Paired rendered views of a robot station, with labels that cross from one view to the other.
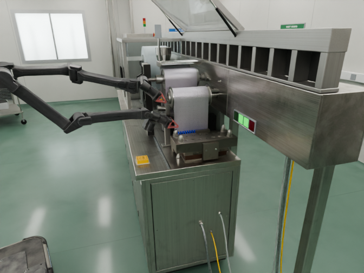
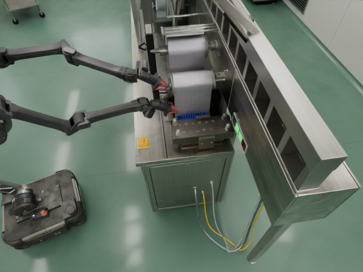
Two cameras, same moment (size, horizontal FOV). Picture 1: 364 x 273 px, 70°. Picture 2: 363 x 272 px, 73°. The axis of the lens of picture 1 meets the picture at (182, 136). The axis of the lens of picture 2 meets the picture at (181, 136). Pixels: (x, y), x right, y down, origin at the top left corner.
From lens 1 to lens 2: 0.77 m
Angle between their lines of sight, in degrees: 30
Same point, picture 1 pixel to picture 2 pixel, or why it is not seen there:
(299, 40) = (294, 130)
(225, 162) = (219, 153)
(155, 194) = (153, 173)
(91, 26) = not seen: outside the picture
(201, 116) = (203, 102)
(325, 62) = (307, 177)
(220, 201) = (213, 175)
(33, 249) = (65, 183)
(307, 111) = (282, 193)
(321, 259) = not seen: hidden behind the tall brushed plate
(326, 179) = not seen: hidden behind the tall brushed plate
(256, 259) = (241, 203)
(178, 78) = (183, 53)
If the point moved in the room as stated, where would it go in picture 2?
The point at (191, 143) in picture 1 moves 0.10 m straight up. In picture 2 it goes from (187, 137) to (188, 127)
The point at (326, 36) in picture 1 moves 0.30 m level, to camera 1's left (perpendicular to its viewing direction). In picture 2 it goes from (314, 159) to (212, 149)
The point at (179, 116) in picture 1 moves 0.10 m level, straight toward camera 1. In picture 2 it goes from (179, 103) to (177, 114)
